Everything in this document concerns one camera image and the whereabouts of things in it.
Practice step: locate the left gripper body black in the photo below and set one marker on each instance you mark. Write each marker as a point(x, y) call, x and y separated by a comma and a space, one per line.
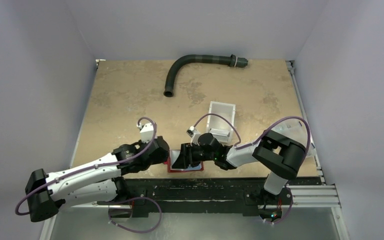
point(147, 164)

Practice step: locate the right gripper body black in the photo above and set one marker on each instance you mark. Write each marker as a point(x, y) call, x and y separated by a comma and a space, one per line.
point(189, 156)

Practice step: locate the red card holder wallet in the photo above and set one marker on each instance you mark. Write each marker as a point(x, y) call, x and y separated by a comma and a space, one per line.
point(193, 167)

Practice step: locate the white plastic card box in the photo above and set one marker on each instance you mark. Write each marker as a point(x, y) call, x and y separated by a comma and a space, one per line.
point(218, 127)

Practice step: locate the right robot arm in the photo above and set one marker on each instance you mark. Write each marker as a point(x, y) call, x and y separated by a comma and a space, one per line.
point(282, 155)

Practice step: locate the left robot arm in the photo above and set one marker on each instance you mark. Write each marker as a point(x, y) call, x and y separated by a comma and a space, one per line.
point(98, 181)

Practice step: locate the clear plastic screw box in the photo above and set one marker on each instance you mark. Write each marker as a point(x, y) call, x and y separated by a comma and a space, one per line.
point(296, 130)

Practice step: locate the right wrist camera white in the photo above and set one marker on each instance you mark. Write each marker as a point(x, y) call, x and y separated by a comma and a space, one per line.
point(194, 135)

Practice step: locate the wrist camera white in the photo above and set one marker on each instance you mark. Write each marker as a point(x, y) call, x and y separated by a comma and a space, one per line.
point(146, 131)
point(194, 135)

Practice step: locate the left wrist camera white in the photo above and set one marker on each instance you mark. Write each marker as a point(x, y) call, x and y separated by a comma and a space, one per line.
point(146, 131)

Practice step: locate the black front table rail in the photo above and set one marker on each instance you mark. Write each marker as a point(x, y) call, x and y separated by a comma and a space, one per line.
point(243, 196)

